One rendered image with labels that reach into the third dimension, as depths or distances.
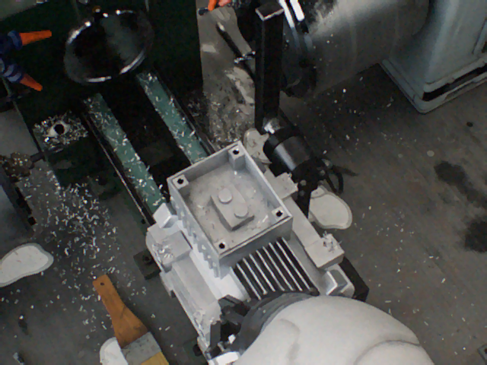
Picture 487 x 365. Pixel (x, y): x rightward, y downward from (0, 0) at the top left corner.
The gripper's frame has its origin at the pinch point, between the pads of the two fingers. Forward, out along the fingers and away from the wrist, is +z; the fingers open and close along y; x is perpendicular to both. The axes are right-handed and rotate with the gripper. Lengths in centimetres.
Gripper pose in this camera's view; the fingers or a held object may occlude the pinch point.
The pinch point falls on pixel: (235, 312)
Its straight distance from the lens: 93.2
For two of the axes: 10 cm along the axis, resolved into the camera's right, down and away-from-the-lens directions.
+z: -2.4, 0.3, 9.7
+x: 4.4, 8.9, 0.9
